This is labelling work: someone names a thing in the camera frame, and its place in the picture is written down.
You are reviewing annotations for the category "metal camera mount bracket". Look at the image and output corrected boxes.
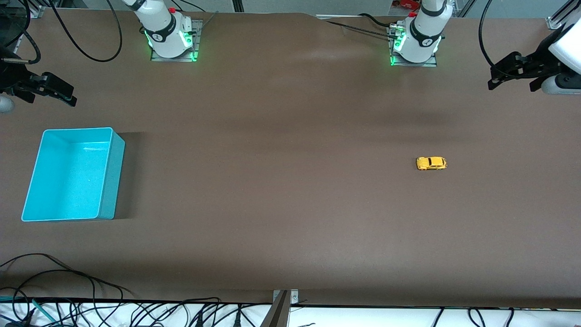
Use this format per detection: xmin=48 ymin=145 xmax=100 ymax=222
xmin=261 ymin=289 xmax=300 ymax=327

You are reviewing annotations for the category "short black base cable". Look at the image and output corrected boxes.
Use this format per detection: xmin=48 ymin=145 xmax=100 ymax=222
xmin=359 ymin=13 xmax=393 ymax=27

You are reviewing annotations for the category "long black looping cable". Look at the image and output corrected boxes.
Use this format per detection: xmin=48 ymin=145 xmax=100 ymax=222
xmin=49 ymin=0 xmax=123 ymax=63

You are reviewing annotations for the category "yellow beetle toy car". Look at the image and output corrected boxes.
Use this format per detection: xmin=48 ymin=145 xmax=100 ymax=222
xmin=416 ymin=156 xmax=448 ymax=171

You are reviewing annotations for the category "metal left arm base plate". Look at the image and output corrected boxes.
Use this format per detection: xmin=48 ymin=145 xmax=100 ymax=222
xmin=388 ymin=25 xmax=438 ymax=68

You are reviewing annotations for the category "turquoise plastic bin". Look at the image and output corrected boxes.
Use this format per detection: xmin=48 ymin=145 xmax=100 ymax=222
xmin=21 ymin=127 xmax=126 ymax=222

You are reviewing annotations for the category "teal cable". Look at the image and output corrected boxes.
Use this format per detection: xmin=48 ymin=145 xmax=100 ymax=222
xmin=32 ymin=299 xmax=59 ymax=324

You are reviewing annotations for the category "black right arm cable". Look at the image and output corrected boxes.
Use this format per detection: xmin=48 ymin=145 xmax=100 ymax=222
xmin=0 ymin=0 xmax=42 ymax=65

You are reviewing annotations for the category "dark tinted panel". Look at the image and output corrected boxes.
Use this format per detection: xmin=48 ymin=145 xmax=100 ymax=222
xmin=0 ymin=0 xmax=29 ymax=46

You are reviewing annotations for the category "black braided base cable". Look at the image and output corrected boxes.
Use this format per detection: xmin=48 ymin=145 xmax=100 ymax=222
xmin=325 ymin=20 xmax=396 ymax=38

